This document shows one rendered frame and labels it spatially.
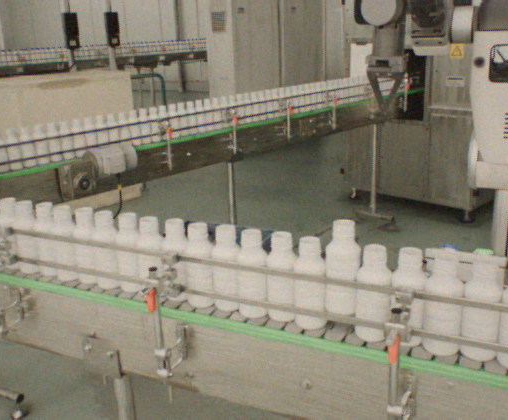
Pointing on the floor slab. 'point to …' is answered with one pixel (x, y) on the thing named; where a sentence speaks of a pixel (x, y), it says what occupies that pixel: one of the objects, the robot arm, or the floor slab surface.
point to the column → (1, 25)
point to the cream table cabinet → (62, 110)
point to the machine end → (418, 129)
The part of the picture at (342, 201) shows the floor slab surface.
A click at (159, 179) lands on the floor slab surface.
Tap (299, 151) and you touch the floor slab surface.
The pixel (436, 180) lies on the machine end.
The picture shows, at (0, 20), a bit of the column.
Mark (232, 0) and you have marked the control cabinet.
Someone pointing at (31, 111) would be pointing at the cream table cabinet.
